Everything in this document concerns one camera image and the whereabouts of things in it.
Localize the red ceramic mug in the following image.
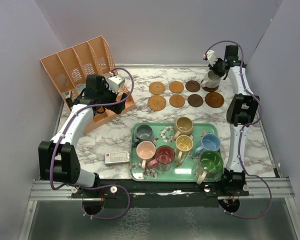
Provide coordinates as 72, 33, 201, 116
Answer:
147, 145, 175, 172

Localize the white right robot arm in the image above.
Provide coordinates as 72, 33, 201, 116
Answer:
203, 42, 260, 196

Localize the green floral mug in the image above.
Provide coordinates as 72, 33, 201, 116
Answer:
195, 151, 224, 185

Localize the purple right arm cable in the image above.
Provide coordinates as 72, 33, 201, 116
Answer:
203, 40, 273, 220

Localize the orange plastic file organizer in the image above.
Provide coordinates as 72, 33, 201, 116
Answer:
39, 35, 137, 136

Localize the pink ceramic mug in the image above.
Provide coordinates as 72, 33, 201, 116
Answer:
136, 141, 156, 170

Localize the tan ceramic mug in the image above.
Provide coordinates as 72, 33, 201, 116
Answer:
173, 116, 194, 141

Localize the dark walnut wooden coaster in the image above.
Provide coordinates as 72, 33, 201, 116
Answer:
185, 80, 201, 93

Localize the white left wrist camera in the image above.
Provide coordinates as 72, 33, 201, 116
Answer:
107, 75, 125, 93

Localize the green floral tray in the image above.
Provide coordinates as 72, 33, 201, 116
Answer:
129, 122, 218, 182

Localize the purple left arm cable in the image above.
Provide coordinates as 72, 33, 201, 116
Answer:
49, 67, 135, 221

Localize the grey ceramic mug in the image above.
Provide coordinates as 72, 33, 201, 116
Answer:
131, 124, 154, 148

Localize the light wooden coaster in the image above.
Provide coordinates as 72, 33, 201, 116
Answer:
169, 94, 185, 108

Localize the cream ceramic mug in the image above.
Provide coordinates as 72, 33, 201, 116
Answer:
200, 70, 221, 89

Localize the white small card box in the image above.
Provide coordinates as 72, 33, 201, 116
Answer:
104, 151, 130, 166

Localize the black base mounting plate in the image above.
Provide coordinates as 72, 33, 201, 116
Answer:
39, 169, 251, 218

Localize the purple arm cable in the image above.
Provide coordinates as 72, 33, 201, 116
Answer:
49, 67, 135, 221
203, 40, 273, 220

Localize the yellow ceramic mug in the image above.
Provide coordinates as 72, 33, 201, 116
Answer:
175, 135, 194, 164

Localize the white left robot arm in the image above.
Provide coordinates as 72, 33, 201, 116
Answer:
38, 73, 129, 198

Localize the blue ceramic mug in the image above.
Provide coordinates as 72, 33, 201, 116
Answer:
193, 133, 221, 156

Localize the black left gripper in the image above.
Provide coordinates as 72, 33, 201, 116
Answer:
98, 80, 127, 114

